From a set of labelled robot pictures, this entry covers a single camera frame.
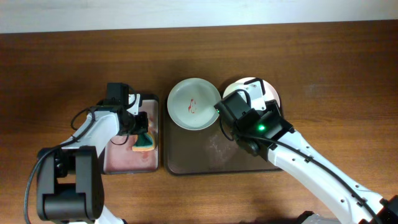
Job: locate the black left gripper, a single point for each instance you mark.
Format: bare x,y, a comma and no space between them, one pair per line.
142,127

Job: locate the large brown tray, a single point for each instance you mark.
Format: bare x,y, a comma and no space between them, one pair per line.
206,151

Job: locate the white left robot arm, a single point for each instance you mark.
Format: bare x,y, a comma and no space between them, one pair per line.
69,184

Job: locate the grey-green plate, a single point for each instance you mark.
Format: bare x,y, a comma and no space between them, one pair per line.
190,104

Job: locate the green yellow sponge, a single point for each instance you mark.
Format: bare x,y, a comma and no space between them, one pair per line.
146,141

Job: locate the small black tray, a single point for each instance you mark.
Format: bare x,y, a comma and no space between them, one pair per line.
135,153

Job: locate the pink plate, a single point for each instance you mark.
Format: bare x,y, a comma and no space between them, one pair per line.
270,90

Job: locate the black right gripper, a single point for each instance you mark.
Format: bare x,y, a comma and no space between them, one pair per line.
271,105

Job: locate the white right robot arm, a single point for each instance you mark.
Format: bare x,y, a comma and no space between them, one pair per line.
348,200

